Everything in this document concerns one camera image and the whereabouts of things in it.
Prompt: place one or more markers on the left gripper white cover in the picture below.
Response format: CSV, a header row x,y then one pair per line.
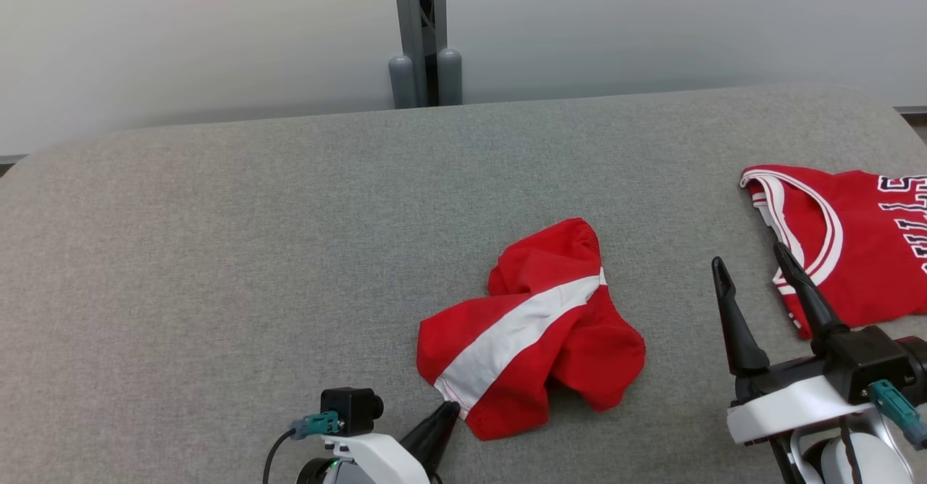
x,y
384,462

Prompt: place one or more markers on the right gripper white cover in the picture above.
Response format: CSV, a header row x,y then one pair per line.
x,y
782,408

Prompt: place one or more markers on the red basketball jersey white trim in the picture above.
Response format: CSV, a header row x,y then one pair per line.
x,y
862,252

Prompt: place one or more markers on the red shorts white stripe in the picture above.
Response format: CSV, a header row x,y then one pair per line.
x,y
601,353

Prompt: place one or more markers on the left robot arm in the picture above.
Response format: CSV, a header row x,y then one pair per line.
x,y
315,473

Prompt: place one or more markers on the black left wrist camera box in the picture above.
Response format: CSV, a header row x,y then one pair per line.
x,y
347,408

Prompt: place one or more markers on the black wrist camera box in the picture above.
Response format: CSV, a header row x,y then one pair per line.
x,y
347,408
865,361

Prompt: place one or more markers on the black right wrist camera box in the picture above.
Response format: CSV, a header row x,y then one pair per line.
x,y
865,361

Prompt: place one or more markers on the teal left camera connector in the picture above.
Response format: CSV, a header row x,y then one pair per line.
x,y
319,424

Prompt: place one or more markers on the teal camera connector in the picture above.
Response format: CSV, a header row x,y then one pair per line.
x,y
319,424
894,404

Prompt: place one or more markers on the teal right camera connector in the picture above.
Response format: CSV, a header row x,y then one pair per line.
x,y
894,404

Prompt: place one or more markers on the grey partition post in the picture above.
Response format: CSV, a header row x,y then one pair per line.
x,y
413,35

